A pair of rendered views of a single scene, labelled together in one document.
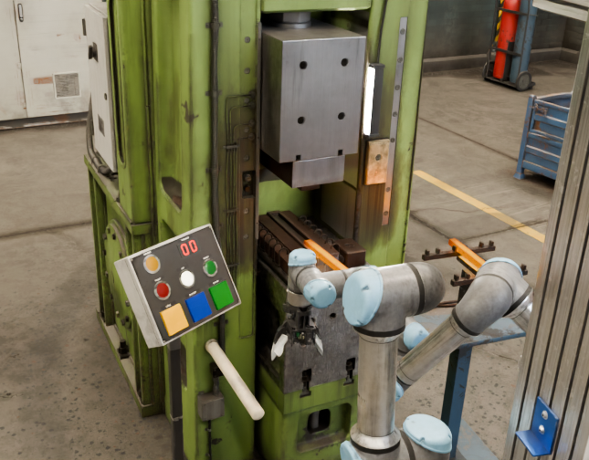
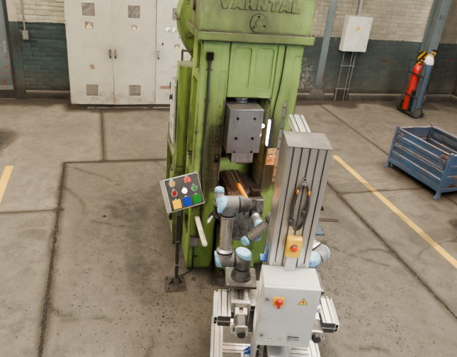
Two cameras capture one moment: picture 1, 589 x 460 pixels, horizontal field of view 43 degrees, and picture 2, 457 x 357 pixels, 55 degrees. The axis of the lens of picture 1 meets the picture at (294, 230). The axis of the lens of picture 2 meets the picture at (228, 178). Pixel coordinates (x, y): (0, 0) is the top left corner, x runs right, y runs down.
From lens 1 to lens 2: 153 cm
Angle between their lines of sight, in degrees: 11
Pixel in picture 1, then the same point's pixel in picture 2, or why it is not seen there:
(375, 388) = (224, 234)
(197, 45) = (200, 107)
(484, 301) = not seen: hidden behind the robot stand
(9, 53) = (151, 73)
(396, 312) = (231, 210)
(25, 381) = (130, 222)
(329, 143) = (246, 148)
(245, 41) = (219, 106)
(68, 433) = (142, 244)
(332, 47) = (250, 113)
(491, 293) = not seen: hidden behind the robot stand
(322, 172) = (243, 159)
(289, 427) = not seen: hidden behind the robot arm
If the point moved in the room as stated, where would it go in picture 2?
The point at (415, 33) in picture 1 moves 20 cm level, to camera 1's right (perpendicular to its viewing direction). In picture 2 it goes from (290, 108) to (312, 111)
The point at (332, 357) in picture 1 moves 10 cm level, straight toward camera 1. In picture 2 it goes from (242, 230) to (239, 236)
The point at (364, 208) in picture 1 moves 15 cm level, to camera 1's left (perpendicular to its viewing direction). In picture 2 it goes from (264, 173) to (249, 171)
